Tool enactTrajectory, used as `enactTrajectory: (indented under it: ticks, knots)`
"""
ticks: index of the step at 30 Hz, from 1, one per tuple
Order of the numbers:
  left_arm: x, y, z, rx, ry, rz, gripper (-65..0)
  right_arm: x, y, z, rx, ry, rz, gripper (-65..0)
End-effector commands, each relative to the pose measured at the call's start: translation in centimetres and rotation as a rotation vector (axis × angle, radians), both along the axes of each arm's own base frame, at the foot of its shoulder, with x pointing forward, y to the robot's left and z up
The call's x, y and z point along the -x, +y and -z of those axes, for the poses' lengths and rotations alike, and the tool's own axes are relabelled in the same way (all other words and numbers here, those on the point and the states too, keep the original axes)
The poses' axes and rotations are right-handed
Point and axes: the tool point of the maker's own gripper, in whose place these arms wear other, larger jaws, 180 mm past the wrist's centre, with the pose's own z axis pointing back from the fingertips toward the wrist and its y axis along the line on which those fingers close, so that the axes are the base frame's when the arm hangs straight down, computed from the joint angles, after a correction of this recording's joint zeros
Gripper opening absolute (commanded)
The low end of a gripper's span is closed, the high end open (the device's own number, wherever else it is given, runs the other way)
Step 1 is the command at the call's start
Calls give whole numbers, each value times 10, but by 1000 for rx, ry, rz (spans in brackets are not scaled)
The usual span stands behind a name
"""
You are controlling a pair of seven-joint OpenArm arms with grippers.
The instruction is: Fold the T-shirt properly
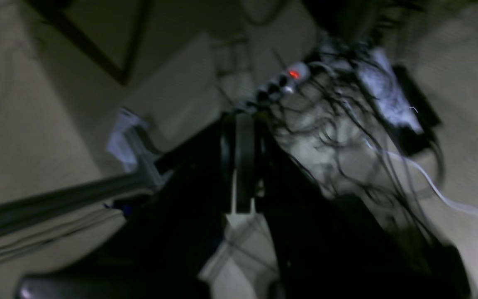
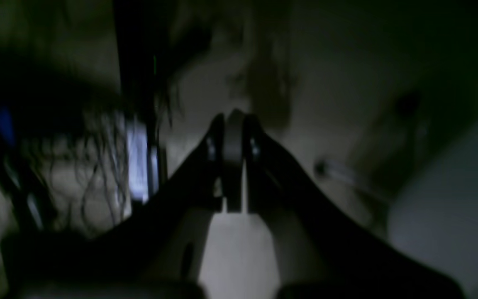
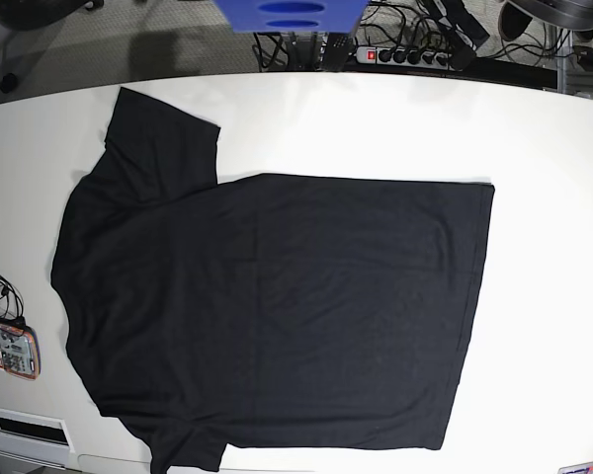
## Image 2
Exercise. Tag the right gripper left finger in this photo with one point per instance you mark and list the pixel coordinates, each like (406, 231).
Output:
(155, 254)

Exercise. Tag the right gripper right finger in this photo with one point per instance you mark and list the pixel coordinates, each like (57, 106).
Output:
(320, 251)

